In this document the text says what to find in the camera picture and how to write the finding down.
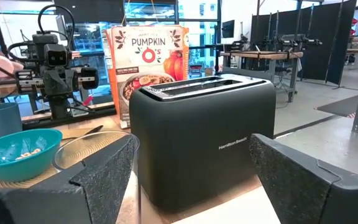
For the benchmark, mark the teal bowl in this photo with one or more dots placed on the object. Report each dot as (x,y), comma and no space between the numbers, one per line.
(20,169)

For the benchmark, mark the wall-mounted black monitor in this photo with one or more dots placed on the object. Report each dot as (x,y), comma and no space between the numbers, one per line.
(227,29)

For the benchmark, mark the black spoon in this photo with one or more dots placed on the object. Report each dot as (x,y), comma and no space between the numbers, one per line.
(90,130)

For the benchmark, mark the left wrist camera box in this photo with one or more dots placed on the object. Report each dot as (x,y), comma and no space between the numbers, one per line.
(54,51)

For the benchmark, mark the black folding partition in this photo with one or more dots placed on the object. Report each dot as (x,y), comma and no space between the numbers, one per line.
(315,40)

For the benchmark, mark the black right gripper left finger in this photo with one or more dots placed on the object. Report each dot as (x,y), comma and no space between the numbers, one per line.
(73,199)

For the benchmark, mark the wooden workbench with robots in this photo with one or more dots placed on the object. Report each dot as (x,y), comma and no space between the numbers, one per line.
(259,56)

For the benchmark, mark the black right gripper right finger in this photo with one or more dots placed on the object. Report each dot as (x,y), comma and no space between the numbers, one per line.
(306,193)

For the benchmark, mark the cereal rings heap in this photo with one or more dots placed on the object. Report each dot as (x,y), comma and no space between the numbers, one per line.
(28,154)

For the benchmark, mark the person's hand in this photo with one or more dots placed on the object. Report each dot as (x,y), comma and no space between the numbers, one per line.
(3,65)

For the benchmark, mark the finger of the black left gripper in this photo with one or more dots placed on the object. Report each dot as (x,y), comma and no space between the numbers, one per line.
(21,81)
(89,78)

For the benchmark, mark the blue plastic cup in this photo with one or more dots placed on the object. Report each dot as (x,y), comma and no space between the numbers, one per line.
(3,119)

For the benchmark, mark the black two-slot toaster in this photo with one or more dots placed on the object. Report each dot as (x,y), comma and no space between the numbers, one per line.
(197,149)

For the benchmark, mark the pumpkin O's cereal box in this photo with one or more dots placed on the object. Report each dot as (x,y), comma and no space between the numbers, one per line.
(148,62)

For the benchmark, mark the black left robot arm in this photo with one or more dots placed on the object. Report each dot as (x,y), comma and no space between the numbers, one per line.
(60,107)

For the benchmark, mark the clear drinking glass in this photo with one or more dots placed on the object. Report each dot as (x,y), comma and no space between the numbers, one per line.
(70,152)

